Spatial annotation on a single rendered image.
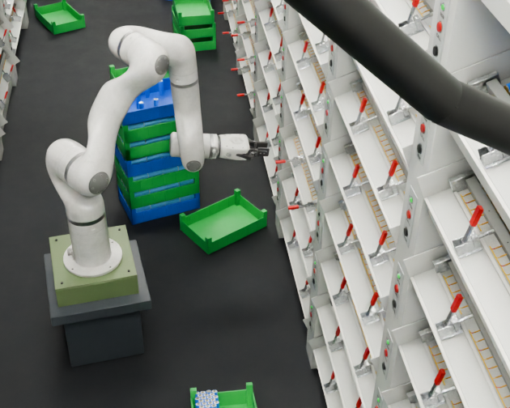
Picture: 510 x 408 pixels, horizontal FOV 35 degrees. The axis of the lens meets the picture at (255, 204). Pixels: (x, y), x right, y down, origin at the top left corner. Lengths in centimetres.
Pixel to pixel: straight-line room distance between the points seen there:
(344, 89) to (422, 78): 175
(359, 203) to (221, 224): 138
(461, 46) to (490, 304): 41
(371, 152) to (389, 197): 18
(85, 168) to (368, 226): 86
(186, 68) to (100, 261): 67
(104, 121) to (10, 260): 108
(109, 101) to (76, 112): 180
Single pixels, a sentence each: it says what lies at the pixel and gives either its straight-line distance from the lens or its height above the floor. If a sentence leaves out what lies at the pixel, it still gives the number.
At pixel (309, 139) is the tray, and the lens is 268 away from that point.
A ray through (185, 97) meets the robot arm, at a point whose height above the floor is 83.
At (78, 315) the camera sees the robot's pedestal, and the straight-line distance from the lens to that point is 267.
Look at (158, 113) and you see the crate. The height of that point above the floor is 50.
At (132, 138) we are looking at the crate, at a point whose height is 42.
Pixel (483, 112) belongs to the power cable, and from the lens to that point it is 43.
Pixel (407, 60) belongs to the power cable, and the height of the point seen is 195.
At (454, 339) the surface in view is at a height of 107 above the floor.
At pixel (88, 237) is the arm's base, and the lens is 259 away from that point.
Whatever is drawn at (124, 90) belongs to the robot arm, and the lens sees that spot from 241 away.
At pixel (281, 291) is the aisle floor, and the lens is 310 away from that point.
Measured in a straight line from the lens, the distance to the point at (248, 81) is 421.
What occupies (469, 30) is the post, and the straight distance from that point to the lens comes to 135.
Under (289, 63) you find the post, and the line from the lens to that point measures 290.
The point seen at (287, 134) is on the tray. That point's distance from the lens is 304.
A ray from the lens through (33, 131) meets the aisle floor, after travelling 410.
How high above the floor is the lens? 213
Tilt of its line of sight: 37 degrees down
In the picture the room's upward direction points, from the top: 1 degrees clockwise
